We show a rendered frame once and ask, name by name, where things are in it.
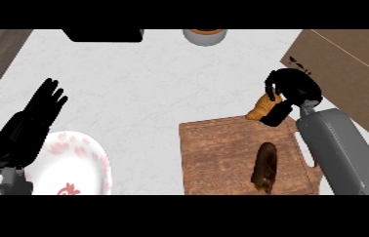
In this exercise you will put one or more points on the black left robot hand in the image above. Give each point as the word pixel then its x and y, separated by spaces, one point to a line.
pixel 33 117

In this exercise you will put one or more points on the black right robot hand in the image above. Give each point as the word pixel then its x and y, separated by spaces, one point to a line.
pixel 296 85

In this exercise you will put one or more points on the golden orange croissant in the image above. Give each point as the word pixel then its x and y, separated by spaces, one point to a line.
pixel 263 107

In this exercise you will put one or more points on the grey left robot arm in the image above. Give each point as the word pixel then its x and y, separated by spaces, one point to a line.
pixel 12 181

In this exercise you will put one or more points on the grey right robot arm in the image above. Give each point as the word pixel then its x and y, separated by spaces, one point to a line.
pixel 337 150

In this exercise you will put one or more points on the brown cardboard box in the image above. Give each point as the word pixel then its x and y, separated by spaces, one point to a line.
pixel 337 68

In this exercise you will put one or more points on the brown wooden cutting board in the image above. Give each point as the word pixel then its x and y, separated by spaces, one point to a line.
pixel 226 156

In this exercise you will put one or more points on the white plate with pink flowers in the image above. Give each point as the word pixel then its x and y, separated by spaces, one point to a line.
pixel 73 166

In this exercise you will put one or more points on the dark wooden panel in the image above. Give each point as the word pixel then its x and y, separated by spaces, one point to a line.
pixel 11 47

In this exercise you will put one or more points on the grey can with orange top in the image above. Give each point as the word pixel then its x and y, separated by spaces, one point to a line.
pixel 206 36

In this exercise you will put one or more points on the black appliance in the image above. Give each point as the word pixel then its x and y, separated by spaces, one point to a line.
pixel 105 34

